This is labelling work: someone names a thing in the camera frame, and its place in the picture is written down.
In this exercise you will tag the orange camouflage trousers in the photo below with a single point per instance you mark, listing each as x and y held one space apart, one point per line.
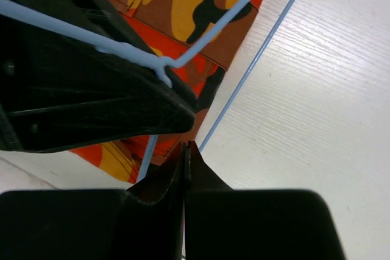
170 28

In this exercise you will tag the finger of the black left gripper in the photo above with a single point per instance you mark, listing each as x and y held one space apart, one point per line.
58 93

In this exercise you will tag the blue wire hanger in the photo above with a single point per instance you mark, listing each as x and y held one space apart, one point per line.
132 54

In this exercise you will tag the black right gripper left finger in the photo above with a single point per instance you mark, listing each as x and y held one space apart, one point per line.
142 222

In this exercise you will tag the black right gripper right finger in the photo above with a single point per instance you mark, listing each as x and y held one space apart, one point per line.
224 223

